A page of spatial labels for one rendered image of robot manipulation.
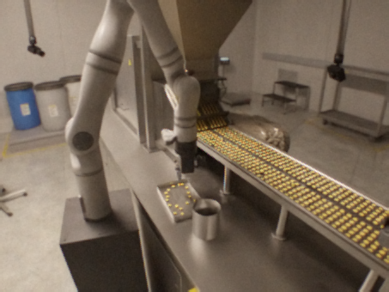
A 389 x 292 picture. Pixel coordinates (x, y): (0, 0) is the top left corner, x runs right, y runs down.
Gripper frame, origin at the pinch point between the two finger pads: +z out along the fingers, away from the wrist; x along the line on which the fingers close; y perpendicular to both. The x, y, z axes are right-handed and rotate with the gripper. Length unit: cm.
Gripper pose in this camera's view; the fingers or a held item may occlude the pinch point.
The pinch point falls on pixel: (179, 185)
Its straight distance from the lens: 92.1
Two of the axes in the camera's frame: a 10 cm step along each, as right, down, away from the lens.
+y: 9.7, -1.0, 2.1
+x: -2.3, -4.1, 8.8
